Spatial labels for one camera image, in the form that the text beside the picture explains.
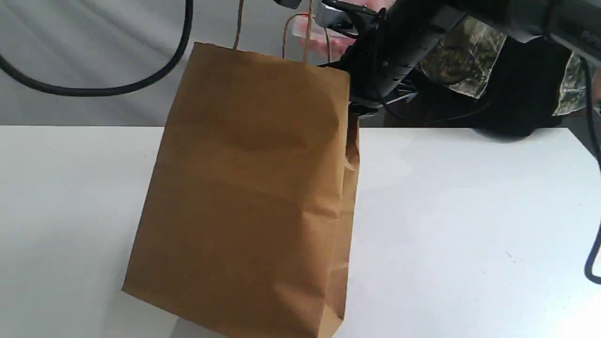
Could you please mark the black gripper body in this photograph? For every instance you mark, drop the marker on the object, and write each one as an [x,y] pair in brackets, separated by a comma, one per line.
[388,44]

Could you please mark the brown paper bag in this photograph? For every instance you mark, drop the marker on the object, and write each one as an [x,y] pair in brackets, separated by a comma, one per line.
[247,224]

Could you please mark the person's right hand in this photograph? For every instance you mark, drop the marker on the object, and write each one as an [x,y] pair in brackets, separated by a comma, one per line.
[332,44]

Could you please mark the white backdrop cloth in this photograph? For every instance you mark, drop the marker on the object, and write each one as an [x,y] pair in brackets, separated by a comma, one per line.
[90,44]

